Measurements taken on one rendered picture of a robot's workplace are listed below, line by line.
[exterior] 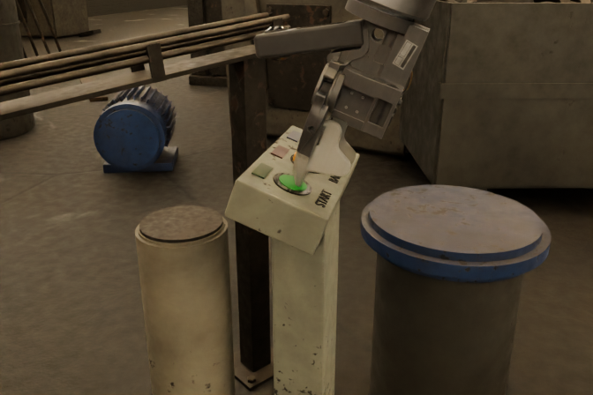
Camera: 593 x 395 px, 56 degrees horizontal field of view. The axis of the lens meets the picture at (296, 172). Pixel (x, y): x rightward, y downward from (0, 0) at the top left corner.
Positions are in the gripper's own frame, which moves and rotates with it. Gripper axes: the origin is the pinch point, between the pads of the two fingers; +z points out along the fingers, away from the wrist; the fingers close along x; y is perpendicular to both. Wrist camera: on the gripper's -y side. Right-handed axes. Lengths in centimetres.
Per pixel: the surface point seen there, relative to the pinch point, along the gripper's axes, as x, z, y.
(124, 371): 31, 74, -23
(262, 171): -0.5, 1.4, -3.6
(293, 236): -4.6, 5.1, 2.7
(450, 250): 21.7, 11.0, 23.9
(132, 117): 138, 67, -85
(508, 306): 28, 19, 38
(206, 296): -0.4, 20.8, -5.0
